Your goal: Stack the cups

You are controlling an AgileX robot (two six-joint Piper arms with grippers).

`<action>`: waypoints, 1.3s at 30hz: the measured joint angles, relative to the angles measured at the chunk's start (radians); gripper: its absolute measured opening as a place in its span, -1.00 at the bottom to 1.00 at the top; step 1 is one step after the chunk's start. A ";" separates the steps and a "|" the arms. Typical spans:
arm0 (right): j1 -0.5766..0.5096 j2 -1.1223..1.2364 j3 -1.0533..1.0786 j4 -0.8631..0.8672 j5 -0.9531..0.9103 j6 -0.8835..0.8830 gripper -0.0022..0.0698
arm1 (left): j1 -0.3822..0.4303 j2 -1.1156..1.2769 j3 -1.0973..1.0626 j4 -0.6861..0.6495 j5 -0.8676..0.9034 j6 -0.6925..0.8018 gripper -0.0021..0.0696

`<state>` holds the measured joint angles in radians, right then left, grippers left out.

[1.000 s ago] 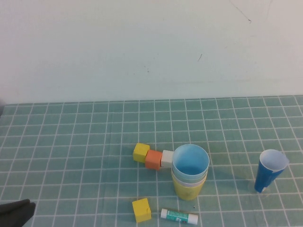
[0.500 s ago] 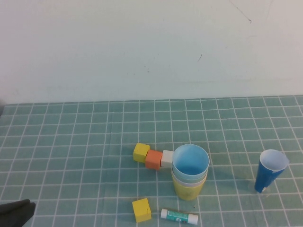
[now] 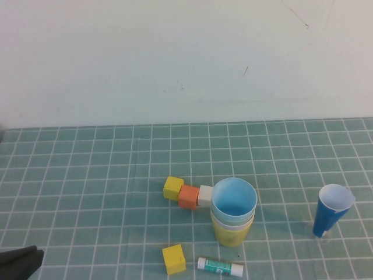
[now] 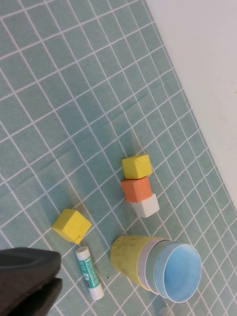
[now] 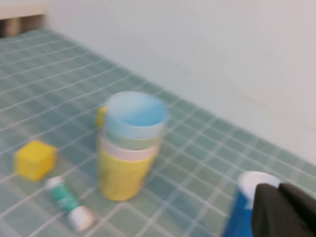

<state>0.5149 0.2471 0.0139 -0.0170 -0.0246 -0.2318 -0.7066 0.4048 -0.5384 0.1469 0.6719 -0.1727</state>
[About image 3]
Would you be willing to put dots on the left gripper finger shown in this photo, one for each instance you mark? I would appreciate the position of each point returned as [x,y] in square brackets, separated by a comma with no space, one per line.
[20,266]
[20,251]

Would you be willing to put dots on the pink plastic cup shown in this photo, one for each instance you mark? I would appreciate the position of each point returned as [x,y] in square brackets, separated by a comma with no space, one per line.
[230,228]

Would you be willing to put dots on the light blue plastic cup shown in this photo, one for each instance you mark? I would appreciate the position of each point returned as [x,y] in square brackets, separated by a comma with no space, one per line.
[233,209]

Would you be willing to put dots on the green plastic cup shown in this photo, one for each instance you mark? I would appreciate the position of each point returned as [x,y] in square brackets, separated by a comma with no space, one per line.
[246,222]

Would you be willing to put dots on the green checked tablecloth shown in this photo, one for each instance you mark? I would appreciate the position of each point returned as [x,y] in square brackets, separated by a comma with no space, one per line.
[87,175]

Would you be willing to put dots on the yellow cube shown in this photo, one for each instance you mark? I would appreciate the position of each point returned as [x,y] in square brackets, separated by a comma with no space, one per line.
[172,188]
[174,259]

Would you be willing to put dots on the orange cube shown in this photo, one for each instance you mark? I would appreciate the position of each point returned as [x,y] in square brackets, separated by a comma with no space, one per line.
[188,196]

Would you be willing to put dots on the white cube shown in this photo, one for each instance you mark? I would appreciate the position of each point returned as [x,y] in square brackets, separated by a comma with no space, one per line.
[204,195]

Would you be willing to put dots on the white green glue stick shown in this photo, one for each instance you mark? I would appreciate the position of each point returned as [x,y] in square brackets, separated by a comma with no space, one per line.
[218,266]

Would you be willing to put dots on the yellow plastic cup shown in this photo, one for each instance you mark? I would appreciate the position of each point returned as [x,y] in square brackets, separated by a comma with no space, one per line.
[230,239]

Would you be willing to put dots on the blue rolled paper cone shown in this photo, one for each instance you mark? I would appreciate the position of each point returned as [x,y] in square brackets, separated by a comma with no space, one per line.
[326,218]

